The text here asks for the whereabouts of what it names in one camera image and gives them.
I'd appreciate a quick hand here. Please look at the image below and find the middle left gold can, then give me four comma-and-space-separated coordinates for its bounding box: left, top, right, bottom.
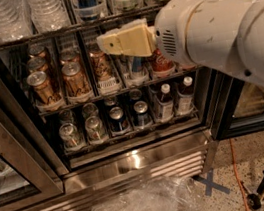
26, 56, 58, 87

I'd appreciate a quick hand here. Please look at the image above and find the dark blue can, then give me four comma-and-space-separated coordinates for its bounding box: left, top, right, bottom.
109, 106, 129, 132
128, 88, 143, 104
133, 101, 151, 127
104, 96, 119, 110

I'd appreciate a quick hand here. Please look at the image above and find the front right dark blue can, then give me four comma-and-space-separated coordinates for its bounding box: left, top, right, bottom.
133, 101, 151, 127

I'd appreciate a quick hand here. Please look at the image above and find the blue tape cross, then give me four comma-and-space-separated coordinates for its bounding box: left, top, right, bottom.
193, 169, 230, 197

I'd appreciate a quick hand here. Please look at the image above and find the front left silver can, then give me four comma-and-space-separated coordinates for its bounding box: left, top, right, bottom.
59, 122, 84, 149

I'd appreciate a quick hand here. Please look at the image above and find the clear water bottle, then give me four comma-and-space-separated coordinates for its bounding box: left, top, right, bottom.
27, 0, 70, 33
0, 0, 33, 43

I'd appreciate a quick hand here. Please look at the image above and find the front left red cola can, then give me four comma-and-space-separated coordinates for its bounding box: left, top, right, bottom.
148, 49, 174, 72

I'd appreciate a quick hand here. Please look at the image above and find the white-capped bottle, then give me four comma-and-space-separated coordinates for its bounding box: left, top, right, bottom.
154, 83, 174, 122
175, 76, 194, 116

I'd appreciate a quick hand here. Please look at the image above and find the back right dark blue can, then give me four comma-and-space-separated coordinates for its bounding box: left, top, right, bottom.
128, 88, 143, 104

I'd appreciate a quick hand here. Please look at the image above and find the front blue silver can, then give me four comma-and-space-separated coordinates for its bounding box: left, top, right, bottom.
128, 56, 145, 79

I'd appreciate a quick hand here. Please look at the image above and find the left glass fridge door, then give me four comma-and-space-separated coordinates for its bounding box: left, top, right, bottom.
0, 52, 68, 211

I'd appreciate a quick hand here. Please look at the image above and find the back left silver can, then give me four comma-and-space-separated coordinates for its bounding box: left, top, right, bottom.
58, 109, 77, 125

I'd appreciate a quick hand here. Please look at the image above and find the red cola can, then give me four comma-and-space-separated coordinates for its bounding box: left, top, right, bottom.
179, 63, 196, 71
148, 49, 174, 72

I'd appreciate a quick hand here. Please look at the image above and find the back left dark blue can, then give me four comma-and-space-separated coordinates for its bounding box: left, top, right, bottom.
104, 96, 119, 110

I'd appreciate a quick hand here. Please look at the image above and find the front left dark blue can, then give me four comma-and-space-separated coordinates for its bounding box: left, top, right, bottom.
109, 106, 129, 132

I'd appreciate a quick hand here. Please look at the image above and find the left clear water bottle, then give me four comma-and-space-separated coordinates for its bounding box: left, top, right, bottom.
0, 0, 33, 43

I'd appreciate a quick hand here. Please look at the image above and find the front right red cola can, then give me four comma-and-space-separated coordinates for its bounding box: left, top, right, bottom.
179, 63, 196, 71

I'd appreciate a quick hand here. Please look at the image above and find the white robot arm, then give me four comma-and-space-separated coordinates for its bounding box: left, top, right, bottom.
97, 0, 264, 87

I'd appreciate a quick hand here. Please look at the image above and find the right white-capped bottle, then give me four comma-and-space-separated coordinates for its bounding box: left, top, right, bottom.
175, 76, 194, 116

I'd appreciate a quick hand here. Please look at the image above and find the orange cable on floor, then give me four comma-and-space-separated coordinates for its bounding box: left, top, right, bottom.
226, 137, 250, 211

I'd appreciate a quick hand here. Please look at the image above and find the clear plastic bin with wrap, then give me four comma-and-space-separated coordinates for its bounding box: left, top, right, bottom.
92, 177, 202, 211

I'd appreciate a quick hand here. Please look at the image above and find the stainless steel display fridge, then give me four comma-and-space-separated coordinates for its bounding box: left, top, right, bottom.
0, 0, 264, 211

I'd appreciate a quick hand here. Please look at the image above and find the back left gold can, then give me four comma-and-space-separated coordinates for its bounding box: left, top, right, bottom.
28, 44, 51, 63

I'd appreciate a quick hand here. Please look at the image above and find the left white-capped bottle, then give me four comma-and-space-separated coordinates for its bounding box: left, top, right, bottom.
154, 83, 174, 122

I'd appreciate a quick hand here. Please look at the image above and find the blue red can top shelf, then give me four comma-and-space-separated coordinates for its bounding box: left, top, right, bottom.
73, 0, 99, 21

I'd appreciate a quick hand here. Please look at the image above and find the front left gold can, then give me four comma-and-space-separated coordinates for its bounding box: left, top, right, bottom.
26, 71, 61, 105

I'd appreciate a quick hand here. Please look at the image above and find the right clear water bottle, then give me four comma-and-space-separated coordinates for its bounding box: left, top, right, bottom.
27, 0, 70, 33

